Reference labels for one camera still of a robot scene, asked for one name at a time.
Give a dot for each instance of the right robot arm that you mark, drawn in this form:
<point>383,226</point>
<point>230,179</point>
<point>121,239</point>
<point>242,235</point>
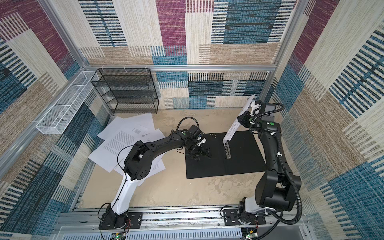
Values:
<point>278,191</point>

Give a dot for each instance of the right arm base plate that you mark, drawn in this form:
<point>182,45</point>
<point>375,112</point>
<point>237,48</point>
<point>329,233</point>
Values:
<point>233,218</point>

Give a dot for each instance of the right text paper sheet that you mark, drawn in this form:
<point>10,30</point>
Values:
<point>157,166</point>

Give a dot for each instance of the black wire mesh shelf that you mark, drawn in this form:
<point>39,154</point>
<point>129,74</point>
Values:
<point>127,91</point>

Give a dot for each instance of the large front text sheet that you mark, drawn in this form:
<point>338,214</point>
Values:
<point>106,155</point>

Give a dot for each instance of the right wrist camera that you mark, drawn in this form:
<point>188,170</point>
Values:
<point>259,107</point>

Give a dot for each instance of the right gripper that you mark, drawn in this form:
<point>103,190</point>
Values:
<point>243,116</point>

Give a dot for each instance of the orange black file folder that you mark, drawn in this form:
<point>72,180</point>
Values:
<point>246,157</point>

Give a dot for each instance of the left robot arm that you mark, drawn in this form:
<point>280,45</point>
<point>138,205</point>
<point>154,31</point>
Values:
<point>138,164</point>

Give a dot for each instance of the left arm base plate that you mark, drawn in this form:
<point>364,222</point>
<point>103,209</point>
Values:
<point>125,221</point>

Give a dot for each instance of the white wire mesh basket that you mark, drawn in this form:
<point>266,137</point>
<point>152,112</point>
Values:
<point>62,112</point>

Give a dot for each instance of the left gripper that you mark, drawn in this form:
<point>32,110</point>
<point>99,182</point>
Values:
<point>199,153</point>

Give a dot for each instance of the silver folder clip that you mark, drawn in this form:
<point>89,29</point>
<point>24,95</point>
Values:
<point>227,150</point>

